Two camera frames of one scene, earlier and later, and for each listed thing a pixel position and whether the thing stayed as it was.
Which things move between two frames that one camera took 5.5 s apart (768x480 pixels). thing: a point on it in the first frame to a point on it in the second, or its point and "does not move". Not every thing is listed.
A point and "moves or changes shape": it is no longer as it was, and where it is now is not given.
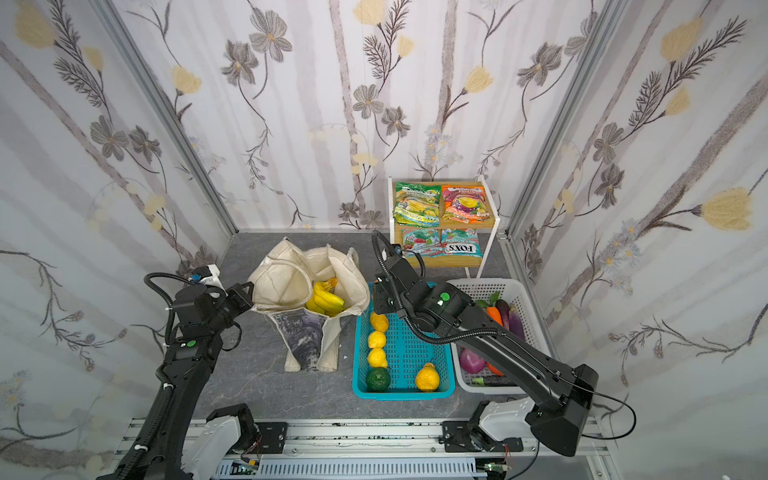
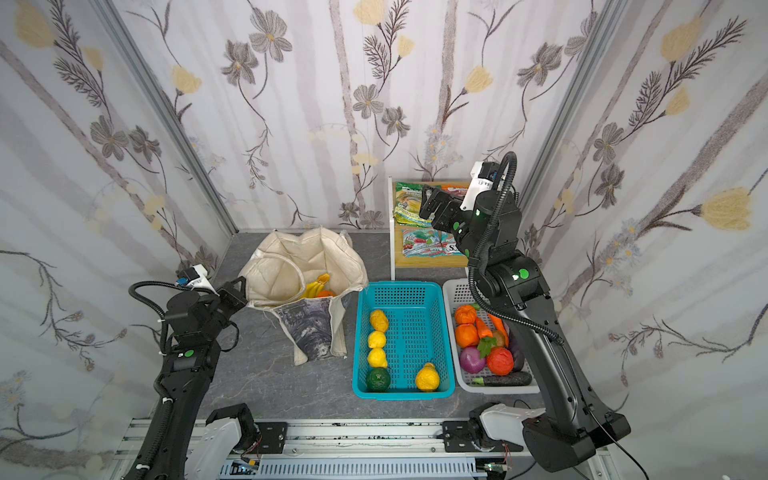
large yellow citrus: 428,379 does not move
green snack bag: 417,205 does not move
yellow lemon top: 379,321 does not move
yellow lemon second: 377,339 does not move
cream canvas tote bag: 280,285 moves or changes shape
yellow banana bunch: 324,300 moves or changes shape
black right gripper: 387,279 to 444,212
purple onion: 471,362 does not move
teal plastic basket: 406,352 does not move
